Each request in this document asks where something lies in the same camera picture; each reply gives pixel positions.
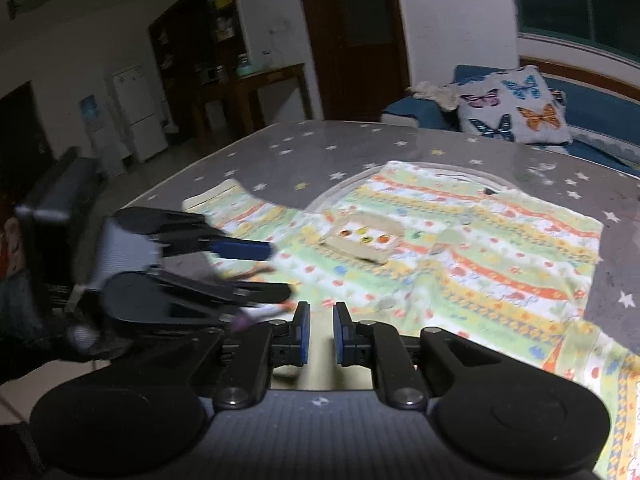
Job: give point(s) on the dark wooden door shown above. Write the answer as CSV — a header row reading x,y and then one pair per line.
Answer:
x,y
360,56

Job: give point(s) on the butterfly print pillow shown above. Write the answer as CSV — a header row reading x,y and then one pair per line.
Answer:
x,y
512,105

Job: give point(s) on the grey star-patterned table cover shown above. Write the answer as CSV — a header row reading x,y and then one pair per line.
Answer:
x,y
293,163

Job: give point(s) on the dark bookshelf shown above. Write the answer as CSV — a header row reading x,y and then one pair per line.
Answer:
x,y
197,45

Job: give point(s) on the blue corner sofa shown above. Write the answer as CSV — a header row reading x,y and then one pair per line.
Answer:
x,y
603,125

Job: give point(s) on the white refrigerator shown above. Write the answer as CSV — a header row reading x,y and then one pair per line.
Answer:
x,y
137,106

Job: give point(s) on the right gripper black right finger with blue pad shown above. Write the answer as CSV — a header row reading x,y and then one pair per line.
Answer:
x,y
379,347

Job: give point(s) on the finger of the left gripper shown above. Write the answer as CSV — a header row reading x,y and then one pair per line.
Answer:
x,y
163,299
220,239

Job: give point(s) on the colourful patterned children's shirt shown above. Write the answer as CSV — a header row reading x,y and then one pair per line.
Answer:
x,y
417,245

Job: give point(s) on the cream cloth on sofa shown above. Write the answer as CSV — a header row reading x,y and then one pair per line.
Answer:
x,y
446,97

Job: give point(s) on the dark green window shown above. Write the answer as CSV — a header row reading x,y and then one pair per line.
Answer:
x,y
608,25

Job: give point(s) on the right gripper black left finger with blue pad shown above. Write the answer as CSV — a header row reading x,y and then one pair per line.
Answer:
x,y
262,348

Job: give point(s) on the dark wooden side table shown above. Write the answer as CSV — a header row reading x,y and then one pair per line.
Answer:
x,y
251,92

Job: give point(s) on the water dispenser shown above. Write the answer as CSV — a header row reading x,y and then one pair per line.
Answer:
x,y
101,136

